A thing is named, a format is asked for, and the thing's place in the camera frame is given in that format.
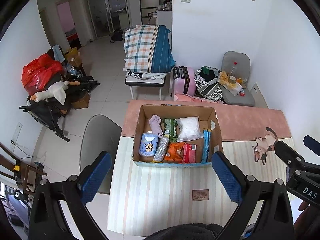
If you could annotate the light blue cloth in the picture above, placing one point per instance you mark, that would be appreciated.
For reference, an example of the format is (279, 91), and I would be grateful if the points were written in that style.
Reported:
(58, 53)

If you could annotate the patterned fabric bag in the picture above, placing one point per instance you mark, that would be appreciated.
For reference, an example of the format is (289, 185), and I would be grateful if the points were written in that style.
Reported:
(210, 87)

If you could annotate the black bag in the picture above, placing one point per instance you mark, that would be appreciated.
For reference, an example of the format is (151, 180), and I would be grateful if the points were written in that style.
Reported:
(116, 35)

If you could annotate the clear plastic bottle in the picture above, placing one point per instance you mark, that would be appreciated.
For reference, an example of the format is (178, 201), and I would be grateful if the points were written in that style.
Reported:
(234, 68)

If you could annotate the white goose plush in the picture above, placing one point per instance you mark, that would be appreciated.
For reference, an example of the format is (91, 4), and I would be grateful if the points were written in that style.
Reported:
(56, 91)

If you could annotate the blue tissue pack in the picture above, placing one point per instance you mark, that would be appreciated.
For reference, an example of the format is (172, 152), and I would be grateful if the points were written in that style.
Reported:
(148, 146)

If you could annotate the person's right hand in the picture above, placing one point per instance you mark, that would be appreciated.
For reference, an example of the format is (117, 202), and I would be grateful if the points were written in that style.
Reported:
(303, 206)

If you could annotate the black folded stroller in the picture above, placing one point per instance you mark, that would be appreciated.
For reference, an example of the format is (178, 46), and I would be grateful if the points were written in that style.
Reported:
(50, 112)

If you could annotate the white plastic bag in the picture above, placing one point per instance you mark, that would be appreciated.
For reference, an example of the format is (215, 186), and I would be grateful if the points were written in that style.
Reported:
(190, 128)

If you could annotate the red snack packet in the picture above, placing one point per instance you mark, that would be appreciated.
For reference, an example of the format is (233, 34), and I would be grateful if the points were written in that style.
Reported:
(189, 153)

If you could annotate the pink suitcase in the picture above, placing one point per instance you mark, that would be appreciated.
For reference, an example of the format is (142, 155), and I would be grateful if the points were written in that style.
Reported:
(186, 80)

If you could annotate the brown cardboard box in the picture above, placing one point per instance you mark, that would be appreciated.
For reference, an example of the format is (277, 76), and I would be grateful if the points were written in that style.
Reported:
(81, 101)

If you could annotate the blue and white long packet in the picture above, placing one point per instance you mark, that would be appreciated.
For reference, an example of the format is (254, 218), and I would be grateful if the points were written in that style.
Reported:
(206, 147)

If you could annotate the brown wooden chair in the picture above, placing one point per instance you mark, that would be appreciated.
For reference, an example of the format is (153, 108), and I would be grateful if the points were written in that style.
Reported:
(25, 172)

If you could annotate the grey cushioned chair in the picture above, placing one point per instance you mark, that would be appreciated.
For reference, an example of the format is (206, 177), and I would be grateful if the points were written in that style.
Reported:
(238, 58)

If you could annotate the orange snack packet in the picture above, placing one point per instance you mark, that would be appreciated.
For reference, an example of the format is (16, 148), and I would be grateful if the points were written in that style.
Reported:
(173, 152)

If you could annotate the grey shell chair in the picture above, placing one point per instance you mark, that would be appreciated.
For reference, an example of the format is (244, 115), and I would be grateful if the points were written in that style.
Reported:
(100, 140)

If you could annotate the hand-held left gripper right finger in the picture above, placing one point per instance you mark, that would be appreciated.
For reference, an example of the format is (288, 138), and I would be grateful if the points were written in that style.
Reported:
(226, 177)

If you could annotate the white wall socket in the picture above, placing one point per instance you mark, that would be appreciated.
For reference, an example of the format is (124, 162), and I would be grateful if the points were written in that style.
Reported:
(17, 131)

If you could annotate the plaid and blue folded quilt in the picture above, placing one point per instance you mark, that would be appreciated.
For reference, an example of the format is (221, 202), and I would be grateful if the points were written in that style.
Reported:
(142, 47)

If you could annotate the person's dark fleece clothing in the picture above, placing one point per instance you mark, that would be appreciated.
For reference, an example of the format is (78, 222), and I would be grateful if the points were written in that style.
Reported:
(185, 232)

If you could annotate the brown tape roll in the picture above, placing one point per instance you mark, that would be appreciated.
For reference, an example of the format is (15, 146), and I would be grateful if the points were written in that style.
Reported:
(232, 79)

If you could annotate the green snack packet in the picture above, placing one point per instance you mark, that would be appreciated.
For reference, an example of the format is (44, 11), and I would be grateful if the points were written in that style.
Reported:
(170, 128)

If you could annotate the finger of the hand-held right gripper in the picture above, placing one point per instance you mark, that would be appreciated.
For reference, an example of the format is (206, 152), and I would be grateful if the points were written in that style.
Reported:
(312, 143)
(287, 151)

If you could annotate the pink flat package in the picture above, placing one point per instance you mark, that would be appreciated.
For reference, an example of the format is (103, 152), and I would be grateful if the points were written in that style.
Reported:
(185, 97)

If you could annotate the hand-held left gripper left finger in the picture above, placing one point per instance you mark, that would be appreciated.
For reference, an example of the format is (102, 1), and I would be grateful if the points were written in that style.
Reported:
(96, 177)

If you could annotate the yellow cardboard box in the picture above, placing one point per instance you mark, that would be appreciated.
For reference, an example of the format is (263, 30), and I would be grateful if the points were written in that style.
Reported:
(73, 57)

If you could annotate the red plastic bag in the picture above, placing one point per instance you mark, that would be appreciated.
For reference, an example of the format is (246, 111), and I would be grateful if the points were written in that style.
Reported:
(37, 73)

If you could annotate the white flat board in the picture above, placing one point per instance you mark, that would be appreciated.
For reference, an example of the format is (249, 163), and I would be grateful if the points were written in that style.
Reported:
(260, 96)

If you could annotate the lavender sock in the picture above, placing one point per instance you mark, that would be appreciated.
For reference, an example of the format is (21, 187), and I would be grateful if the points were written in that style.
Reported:
(156, 126)

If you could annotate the white paper box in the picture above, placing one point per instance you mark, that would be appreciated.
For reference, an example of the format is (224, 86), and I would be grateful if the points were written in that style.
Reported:
(235, 88)

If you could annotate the white folding table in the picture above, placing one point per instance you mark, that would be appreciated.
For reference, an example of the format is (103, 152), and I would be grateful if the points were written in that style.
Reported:
(145, 82)

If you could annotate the yellow plastic bag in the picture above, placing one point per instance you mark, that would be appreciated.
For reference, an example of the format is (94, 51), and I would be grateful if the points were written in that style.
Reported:
(223, 77)

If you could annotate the glass sliding door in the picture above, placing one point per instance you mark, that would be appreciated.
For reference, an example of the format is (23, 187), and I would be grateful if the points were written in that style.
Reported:
(105, 12)

